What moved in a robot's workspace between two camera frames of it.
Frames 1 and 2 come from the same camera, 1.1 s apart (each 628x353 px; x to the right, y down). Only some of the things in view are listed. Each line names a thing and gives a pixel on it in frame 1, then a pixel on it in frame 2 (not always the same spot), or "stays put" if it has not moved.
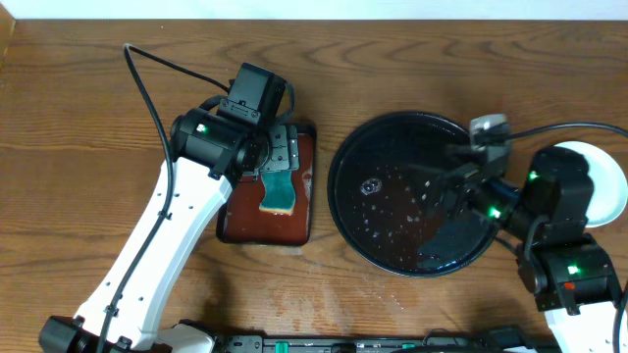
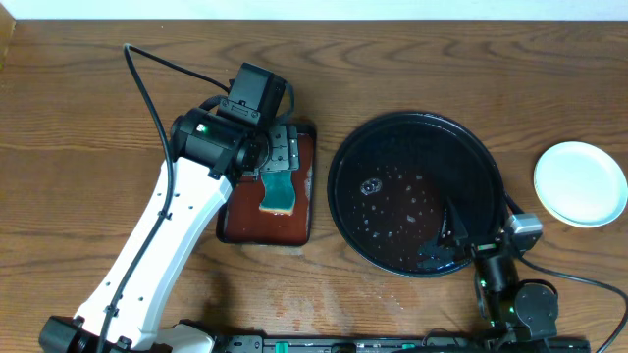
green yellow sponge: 280,197 stays put
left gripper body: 284,150 stays put
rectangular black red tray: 241,222 stays put
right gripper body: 494,199 to 480,248
